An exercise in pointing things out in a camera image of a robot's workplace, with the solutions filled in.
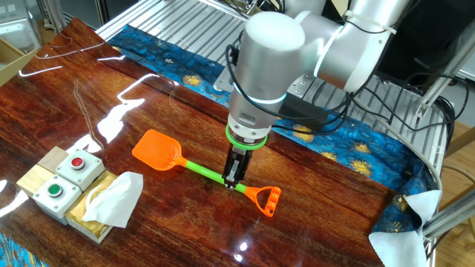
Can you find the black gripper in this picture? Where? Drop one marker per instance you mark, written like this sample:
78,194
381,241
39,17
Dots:
240,154

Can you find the orange green toy shovel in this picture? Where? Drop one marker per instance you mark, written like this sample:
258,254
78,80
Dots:
157,150

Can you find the white tissue sheet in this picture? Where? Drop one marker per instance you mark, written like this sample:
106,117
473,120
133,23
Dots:
115,200

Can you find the gold tissue pack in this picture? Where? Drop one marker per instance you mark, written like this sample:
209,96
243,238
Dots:
79,215

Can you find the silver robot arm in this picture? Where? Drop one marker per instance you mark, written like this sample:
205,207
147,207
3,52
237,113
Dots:
267,74

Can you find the glossy wood grain mat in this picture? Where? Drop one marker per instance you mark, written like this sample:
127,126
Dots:
297,222

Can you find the black foam block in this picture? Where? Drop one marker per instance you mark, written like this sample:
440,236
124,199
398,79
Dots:
300,111

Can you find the silver robot mounting plate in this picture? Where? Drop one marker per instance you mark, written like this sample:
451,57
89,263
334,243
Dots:
300,87

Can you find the blue starry tablecloth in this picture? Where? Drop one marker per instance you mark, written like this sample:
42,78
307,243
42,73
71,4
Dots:
371,155

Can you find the white red button box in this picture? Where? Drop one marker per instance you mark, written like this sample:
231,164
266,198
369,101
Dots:
87,174

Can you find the white green button box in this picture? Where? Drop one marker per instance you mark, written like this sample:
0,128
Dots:
67,202

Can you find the light wooden block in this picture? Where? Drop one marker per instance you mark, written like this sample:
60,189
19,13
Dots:
52,159
33,180

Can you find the aluminium profile bar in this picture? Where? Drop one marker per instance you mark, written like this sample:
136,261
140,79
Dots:
452,219

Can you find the black office chair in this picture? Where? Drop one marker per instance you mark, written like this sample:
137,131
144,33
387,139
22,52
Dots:
426,44

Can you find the brown cardboard box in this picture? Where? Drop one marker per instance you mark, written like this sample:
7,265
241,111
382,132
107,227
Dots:
15,63

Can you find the grey metal box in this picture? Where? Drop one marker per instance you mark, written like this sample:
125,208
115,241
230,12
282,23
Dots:
18,33

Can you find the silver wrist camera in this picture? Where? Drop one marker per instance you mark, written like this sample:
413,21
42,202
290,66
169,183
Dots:
224,79

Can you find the aluminium slatted table frame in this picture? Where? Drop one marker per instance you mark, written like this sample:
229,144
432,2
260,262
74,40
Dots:
120,22

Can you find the aluminium profile post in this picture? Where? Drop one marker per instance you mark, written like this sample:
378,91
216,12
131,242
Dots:
57,16
445,70

